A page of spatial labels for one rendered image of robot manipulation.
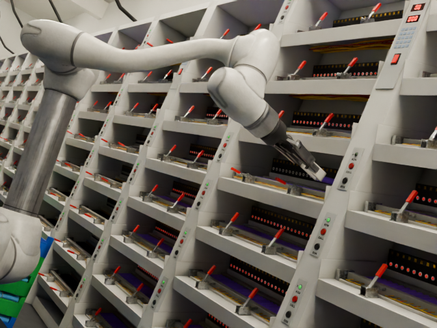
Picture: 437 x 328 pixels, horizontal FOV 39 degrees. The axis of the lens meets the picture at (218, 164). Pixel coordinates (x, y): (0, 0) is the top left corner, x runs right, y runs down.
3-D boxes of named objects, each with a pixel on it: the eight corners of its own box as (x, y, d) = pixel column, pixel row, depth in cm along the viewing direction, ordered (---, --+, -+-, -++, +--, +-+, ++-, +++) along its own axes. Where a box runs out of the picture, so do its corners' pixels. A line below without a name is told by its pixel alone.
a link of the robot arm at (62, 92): (-48, 274, 174) (-9, 275, 195) (4, 291, 171) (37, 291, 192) (45, 22, 185) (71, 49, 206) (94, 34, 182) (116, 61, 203)
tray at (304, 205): (321, 220, 169) (326, 185, 169) (216, 189, 223) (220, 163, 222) (376, 224, 179) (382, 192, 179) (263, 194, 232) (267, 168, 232)
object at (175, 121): (225, 138, 233) (231, 102, 232) (162, 129, 286) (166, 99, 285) (270, 145, 243) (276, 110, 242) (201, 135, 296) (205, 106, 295)
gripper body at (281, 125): (283, 116, 168) (305, 137, 172) (266, 115, 175) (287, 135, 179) (268, 138, 166) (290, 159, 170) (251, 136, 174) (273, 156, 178)
